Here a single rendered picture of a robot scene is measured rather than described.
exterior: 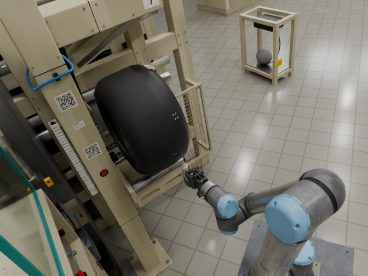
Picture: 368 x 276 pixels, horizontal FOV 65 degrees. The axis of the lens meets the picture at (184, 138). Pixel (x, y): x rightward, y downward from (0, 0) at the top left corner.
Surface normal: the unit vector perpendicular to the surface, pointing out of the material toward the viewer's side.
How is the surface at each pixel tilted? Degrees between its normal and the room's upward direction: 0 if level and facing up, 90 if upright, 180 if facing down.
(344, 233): 0
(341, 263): 0
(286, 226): 82
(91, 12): 90
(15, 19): 90
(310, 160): 0
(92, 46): 90
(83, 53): 90
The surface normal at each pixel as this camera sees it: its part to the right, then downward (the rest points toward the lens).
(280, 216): -0.84, 0.36
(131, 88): 0.06, -0.50
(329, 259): -0.18, -0.75
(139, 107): 0.24, -0.24
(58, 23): 0.55, 0.46
